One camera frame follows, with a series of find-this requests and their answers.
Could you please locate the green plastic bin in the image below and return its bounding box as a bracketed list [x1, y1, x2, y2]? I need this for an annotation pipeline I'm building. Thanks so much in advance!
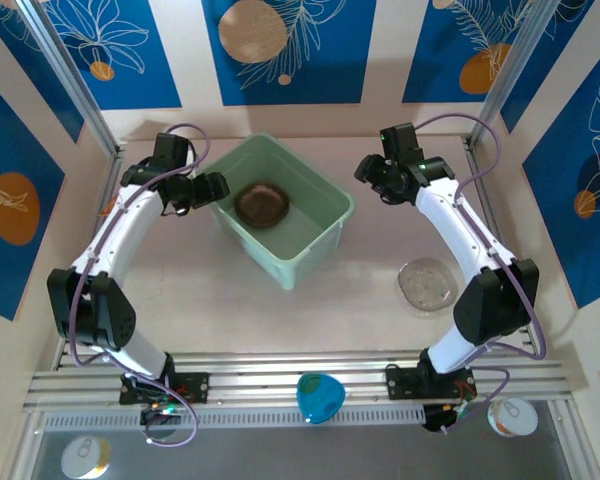
[197, 132, 357, 291]

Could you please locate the controller circuit board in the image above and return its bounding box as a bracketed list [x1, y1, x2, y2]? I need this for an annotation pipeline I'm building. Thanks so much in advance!
[422, 399, 481, 435]
[139, 402, 182, 427]

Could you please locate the blue plastic cup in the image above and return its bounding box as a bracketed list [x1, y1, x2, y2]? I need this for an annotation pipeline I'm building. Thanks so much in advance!
[296, 372, 346, 426]

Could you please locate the white orange pull-tab can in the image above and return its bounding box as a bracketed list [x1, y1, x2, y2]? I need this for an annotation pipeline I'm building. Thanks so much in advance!
[487, 397, 540, 439]

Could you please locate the white yellow pull-tab can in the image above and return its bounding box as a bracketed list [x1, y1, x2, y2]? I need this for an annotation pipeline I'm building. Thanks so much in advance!
[59, 434, 114, 480]

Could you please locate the aluminium side rail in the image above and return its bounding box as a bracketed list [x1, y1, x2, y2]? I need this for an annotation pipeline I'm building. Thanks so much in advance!
[52, 144, 126, 371]
[460, 135, 539, 351]

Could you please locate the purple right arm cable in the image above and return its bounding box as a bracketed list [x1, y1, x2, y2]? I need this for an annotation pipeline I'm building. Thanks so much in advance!
[412, 112, 549, 436]

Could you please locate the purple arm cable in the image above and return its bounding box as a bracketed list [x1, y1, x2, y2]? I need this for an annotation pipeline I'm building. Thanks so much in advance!
[412, 112, 549, 436]
[68, 123, 212, 447]

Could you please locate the aluminium frame post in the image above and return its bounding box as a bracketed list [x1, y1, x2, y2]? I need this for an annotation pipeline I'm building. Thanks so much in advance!
[14, 0, 126, 161]
[467, 0, 564, 151]

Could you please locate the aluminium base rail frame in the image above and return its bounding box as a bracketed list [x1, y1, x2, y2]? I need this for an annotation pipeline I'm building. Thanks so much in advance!
[22, 349, 576, 416]

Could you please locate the grey slotted cable duct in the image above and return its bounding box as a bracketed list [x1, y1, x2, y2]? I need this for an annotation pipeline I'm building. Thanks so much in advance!
[42, 404, 427, 432]

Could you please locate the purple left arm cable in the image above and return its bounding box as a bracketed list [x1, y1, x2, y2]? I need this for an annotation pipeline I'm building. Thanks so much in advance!
[68, 123, 212, 447]

